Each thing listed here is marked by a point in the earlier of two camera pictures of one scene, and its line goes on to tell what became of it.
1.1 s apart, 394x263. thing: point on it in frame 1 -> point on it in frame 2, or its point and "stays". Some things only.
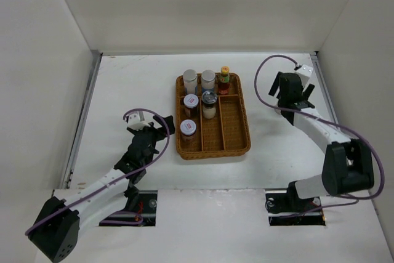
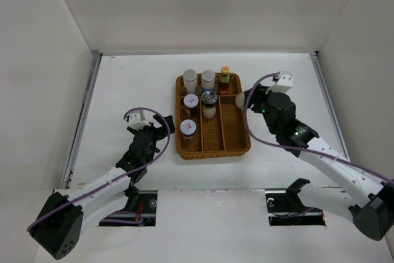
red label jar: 188,129 stays
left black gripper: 158,132 stays
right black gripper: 308,91 -> 259,92
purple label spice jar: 189,77 stays
